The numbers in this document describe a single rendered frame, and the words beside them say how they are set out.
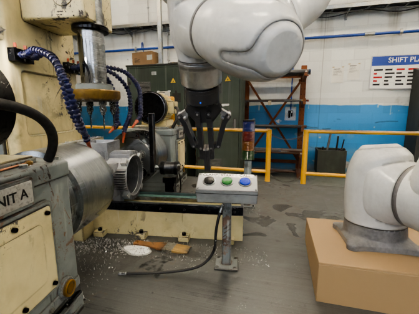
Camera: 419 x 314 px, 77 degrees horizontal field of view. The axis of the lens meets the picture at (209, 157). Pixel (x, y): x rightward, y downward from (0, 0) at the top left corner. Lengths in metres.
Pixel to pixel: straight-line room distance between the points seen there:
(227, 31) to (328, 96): 5.53
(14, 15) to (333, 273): 1.19
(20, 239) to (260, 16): 0.50
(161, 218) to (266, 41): 0.78
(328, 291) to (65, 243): 0.62
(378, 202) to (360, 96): 5.26
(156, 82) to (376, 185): 3.88
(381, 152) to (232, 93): 3.30
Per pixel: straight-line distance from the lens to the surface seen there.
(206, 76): 0.54
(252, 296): 0.76
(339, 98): 5.90
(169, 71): 4.28
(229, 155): 4.02
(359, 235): 0.84
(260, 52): 0.35
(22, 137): 1.08
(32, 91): 1.14
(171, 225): 1.01
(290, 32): 0.37
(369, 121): 6.03
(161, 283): 0.80
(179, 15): 0.50
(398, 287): 0.79
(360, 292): 0.78
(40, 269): 0.61
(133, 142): 1.27
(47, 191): 0.61
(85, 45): 1.09
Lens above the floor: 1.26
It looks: 10 degrees down
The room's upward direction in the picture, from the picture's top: straight up
